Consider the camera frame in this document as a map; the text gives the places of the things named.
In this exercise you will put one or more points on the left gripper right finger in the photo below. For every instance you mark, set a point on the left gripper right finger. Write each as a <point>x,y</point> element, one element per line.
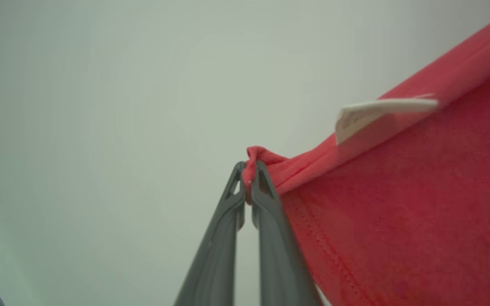
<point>277,250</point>

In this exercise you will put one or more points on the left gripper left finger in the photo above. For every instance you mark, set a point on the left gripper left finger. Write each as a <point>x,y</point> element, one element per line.
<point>217,250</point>

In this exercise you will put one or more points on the red and white shirt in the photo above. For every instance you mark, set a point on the red and white shirt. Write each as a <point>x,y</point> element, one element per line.
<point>419,212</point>

